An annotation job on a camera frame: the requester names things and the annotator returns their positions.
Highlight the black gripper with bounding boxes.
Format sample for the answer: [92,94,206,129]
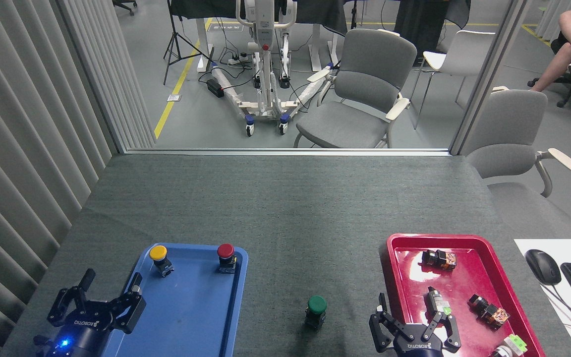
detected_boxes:
[48,269,146,357]
[369,294,462,357]

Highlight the green push button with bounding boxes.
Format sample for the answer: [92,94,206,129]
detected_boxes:
[304,296,328,331]

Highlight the yellow push button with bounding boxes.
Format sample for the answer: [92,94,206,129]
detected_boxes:
[149,245,174,278]

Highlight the red push button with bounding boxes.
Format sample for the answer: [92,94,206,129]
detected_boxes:
[217,243,237,274]

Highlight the red plastic tray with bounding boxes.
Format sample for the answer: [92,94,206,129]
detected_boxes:
[386,234,546,357]

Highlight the blue plastic tray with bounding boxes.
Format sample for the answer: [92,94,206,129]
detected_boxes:
[97,242,249,357]

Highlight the black computer mouse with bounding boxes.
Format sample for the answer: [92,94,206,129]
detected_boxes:
[525,249,562,286]

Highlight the grey vertical blinds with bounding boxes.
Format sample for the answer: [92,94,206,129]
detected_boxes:
[0,0,156,357]

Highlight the grey armchair with cream arms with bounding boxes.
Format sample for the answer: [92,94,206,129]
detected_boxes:
[293,28,418,148]
[465,86,571,239]

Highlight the black tripod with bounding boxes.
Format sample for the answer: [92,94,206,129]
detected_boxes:
[163,0,215,86]

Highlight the white plastic chair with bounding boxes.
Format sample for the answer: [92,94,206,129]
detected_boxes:
[410,30,496,130]

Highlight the white desk leg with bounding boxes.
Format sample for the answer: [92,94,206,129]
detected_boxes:
[309,22,340,72]
[196,17,215,73]

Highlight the white wheeled stand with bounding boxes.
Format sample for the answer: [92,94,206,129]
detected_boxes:
[210,0,337,137]

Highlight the black wheeled chair base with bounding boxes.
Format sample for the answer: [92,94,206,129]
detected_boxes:
[112,0,138,16]

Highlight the black hanging cloth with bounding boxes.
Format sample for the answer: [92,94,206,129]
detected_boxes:
[394,0,472,66]

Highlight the person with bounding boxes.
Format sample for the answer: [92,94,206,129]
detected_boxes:
[528,10,571,93]

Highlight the black table cloth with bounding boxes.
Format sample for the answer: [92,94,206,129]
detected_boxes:
[169,0,349,36]

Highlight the silver white switch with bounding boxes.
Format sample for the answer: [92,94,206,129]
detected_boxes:
[426,286,453,319]

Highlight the short black orange switch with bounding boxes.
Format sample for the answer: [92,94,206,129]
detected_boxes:
[422,249,457,271]

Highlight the long black orange switch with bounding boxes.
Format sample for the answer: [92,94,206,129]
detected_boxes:
[468,294,510,330]

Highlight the green white switch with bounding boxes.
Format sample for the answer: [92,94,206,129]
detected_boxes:
[491,335,528,357]

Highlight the silver window rail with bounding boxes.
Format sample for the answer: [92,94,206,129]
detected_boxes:
[123,147,453,157]

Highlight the silver window post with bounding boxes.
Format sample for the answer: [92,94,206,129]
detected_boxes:
[450,0,531,156]

